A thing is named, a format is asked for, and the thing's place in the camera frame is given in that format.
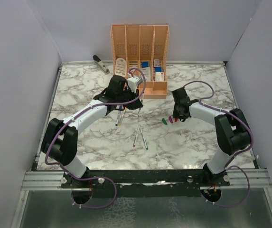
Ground green white pen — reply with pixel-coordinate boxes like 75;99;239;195
140;127;149;150

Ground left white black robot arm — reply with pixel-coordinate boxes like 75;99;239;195
40;75;145;188

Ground yellow white pen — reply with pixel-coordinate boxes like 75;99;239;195
118;108;127;126

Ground purple white pen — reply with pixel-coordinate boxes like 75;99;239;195
133;125;141;147

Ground large white box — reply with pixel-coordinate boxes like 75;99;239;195
155;72;165;82

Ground blue stamp left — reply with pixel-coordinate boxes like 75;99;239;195
141;61;150;68

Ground blue white pen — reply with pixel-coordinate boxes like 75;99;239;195
115;105;123;126

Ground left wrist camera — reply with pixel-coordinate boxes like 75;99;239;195
127;76;143;93

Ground red white pen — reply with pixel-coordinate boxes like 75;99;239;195
137;89;145;117

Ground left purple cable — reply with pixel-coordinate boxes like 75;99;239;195
45;68;147;209

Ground black grey stapler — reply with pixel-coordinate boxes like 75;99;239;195
93;55;110;74

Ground white oval card pack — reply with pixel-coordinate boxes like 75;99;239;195
114;57;127;77

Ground purple cable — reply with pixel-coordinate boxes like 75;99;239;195
184;81;255;209
45;68;147;209

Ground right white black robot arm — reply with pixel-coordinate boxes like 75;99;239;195
171;87;253;186

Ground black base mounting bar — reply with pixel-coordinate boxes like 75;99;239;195
61;169;230;198

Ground orange plastic file organizer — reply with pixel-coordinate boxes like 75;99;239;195
111;24;169;99

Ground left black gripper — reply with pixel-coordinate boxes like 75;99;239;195
116;86;142;111

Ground aluminium frame rail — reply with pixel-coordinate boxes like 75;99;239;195
21;169;272;191

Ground red white small box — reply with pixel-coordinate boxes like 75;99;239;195
153;59;160;67

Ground white paper packet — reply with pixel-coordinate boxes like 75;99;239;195
141;67;151;81

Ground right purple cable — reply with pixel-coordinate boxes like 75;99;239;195
184;81;255;209

